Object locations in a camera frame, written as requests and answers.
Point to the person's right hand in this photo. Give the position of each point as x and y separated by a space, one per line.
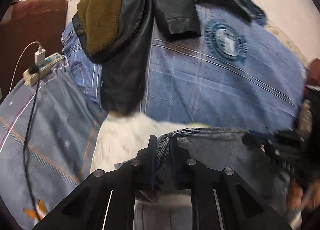
305 196

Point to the grey-blue patterned bedsheet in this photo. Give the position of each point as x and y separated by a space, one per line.
48 136

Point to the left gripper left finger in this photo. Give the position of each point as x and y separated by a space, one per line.
106 200

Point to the black leather fur-lined jacket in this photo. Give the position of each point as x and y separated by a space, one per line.
117 35

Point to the blue plaid folded quilt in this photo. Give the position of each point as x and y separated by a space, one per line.
235 75

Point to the white power strip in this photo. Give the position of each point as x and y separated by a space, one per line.
31 79

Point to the grey denim pants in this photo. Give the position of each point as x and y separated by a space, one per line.
217 148

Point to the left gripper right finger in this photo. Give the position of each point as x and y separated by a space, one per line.
220 199

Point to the cream leaf-print blanket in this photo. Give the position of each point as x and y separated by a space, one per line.
119 140

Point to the white phone charger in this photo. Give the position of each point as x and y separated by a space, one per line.
39 56

